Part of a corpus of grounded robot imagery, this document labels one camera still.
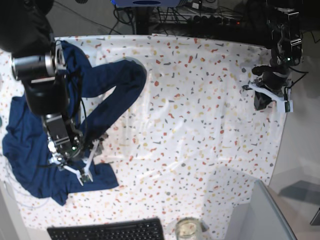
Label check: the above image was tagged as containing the glass jar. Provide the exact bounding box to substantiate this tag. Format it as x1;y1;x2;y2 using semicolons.
175;217;202;240

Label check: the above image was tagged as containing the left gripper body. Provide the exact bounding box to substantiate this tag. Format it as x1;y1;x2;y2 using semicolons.
252;65;290;91

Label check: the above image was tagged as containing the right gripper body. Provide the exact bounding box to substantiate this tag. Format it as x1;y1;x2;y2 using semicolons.
48;132;106;166

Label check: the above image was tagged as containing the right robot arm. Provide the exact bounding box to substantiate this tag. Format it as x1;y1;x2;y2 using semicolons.
0;0;99;168

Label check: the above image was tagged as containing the black keyboard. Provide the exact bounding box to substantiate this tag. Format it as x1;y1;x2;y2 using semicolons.
47;218;165;240

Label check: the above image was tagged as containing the blue t-shirt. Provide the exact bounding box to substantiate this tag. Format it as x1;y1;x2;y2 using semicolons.
2;40;147;205

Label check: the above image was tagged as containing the grey monitor edge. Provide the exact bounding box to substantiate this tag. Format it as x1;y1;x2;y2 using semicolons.
225;180;297;240

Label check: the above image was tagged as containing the black power strip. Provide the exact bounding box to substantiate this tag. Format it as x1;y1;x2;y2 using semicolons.
149;8;244;26

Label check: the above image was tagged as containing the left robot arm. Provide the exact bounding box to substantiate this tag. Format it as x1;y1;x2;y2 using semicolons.
252;0;303;91

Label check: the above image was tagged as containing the terrazzo patterned tablecloth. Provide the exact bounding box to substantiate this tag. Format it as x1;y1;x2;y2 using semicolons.
0;35;286;240

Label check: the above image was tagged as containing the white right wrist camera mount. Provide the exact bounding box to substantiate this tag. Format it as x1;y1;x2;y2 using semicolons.
48;142;98;186

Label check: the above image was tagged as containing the blue box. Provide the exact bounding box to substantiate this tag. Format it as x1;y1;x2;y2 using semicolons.
111;0;188;8

